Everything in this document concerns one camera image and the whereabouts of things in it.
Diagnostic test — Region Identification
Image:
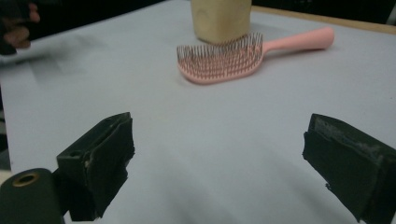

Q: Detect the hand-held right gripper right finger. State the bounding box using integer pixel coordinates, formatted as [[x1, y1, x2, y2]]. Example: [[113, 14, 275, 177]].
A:
[[302, 113, 396, 224]]

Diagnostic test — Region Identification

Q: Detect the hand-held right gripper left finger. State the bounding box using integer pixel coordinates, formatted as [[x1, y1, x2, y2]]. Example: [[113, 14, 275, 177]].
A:
[[52, 111, 135, 222]]

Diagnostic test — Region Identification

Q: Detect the pink hairbrush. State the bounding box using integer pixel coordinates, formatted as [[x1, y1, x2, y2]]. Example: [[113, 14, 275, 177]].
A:
[[176, 26, 335, 86]]

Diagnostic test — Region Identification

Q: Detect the beige plastic container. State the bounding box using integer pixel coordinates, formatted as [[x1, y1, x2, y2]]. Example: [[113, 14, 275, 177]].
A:
[[190, 0, 252, 45]]

